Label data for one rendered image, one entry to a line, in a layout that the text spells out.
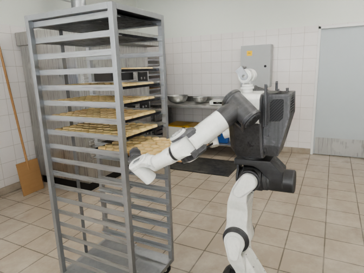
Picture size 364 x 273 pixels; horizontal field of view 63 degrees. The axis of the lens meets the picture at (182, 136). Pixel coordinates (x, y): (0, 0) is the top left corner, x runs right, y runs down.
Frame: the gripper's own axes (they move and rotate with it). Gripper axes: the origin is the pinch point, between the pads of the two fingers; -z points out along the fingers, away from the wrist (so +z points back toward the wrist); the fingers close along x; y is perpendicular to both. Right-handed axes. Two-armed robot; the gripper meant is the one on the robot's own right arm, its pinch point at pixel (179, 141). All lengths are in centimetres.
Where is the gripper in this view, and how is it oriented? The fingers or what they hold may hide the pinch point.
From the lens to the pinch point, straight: 190.8
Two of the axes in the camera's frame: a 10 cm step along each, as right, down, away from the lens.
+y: 3.0, 2.1, -9.3
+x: -0.3, -9.7, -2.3
